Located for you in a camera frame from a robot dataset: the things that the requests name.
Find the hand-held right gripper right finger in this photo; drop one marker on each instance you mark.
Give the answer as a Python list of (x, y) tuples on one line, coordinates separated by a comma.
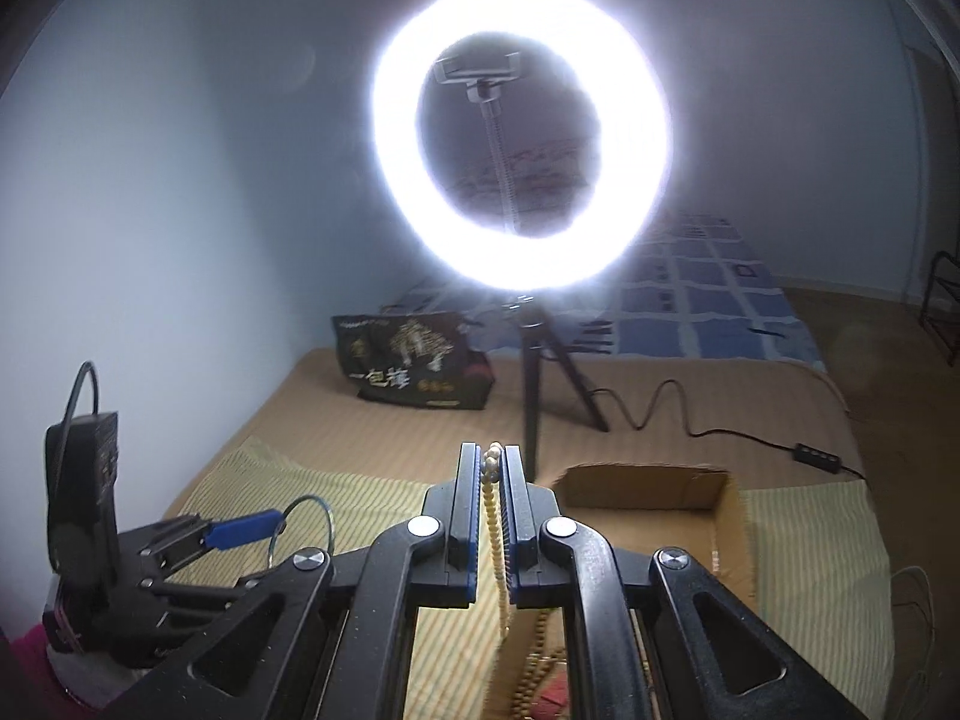
[(519, 525)]

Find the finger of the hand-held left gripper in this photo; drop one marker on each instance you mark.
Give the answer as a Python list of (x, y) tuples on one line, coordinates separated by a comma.
[(202, 585), (240, 530)]

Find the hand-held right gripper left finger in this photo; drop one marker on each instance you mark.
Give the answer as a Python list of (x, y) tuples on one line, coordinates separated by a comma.
[(469, 525)]

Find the black bangle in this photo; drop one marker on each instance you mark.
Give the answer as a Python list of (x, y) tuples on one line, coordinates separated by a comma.
[(331, 529)]

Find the cardboard box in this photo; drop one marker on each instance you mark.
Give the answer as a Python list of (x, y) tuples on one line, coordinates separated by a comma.
[(637, 491)]

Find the black tripod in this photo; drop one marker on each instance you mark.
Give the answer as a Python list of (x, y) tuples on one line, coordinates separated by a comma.
[(536, 390)]

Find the black snack bag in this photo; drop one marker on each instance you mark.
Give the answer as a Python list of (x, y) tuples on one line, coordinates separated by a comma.
[(405, 375)]

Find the pink cloth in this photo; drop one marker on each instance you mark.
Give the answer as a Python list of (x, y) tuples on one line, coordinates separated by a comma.
[(30, 675)]

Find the tan woven mat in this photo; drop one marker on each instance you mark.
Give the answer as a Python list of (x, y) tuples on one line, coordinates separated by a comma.
[(750, 405)]

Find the yellow striped cloth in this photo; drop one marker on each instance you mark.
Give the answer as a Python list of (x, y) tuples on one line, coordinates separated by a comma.
[(810, 540)]

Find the blue patterned bed sheet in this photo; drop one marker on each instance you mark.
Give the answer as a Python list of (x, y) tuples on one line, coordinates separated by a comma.
[(712, 300)]

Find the folded floral quilt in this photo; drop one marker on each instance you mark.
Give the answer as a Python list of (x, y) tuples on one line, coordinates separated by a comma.
[(540, 180)]

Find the phone holder clamp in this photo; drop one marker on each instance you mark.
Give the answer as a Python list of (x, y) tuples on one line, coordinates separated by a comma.
[(480, 71)]

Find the black metal clothes rack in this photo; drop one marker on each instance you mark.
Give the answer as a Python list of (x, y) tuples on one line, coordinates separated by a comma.
[(937, 300)]

